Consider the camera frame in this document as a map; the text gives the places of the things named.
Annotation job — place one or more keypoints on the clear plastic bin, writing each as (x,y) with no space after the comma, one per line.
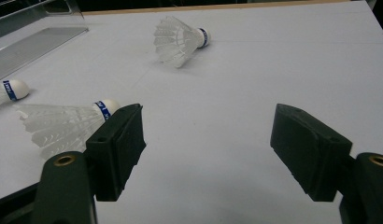
(34,46)

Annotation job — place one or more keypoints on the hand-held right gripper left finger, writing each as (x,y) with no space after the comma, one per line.
(118,149)

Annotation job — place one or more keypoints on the white table cover board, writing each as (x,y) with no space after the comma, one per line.
(211,109)

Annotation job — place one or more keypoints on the white feather shuttlecock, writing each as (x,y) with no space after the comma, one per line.
(177,40)
(62,124)
(15,88)

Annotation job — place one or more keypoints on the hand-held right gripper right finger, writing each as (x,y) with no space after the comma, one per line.
(308,152)

